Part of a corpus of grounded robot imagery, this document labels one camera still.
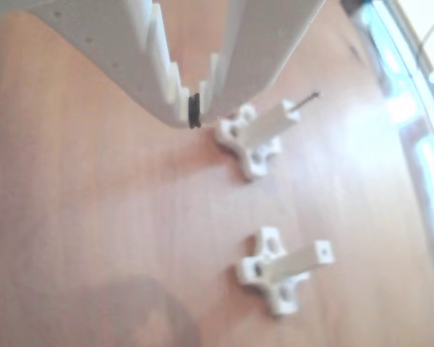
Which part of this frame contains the small metal screw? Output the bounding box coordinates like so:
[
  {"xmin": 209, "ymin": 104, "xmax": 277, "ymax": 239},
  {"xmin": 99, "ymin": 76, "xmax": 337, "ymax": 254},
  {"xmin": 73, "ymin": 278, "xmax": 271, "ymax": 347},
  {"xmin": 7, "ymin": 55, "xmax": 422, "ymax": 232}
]
[{"xmin": 292, "ymin": 91, "xmax": 321, "ymax": 110}]

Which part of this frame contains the white post stand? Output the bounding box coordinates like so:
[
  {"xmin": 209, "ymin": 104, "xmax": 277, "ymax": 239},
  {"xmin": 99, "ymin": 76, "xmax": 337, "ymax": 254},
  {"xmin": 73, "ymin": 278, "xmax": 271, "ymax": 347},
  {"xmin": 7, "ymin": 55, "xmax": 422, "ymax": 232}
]
[
  {"xmin": 234, "ymin": 226, "xmax": 336, "ymax": 317},
  {"xmin": 213, "ymin": 100, "xmax": 301, "ymax": 181}
]

